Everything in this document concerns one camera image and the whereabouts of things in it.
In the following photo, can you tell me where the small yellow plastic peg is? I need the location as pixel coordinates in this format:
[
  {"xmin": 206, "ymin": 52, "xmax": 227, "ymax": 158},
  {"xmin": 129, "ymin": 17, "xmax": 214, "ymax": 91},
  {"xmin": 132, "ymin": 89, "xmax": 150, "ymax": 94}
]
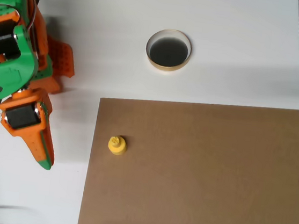
[{"xmin": 106, "ymin": 134, "xmax": 129, "ymax": 157}]

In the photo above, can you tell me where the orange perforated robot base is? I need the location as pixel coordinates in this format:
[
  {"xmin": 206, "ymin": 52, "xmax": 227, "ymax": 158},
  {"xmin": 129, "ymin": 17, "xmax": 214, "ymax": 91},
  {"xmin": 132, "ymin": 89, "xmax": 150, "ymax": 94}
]
[{"xmin": 28, "ymin": 33, "xmax": 79, "ymax": 97}]

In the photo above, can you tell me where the round dish with dark bottom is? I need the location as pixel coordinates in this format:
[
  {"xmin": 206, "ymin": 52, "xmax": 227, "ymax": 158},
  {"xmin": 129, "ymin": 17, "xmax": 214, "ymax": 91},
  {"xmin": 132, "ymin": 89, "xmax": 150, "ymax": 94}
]
[{"xmin": 143, "ymin": 26, "xmax": 194, "ymax": 74}]

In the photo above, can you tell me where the brown rectangular hardboard sheet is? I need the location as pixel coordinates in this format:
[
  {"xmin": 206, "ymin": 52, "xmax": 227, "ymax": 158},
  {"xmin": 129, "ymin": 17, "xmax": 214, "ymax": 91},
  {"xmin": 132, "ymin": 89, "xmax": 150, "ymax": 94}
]
[{"xmin": 77, "ymin": 85, "xmax": 299, "ymax": 224}]

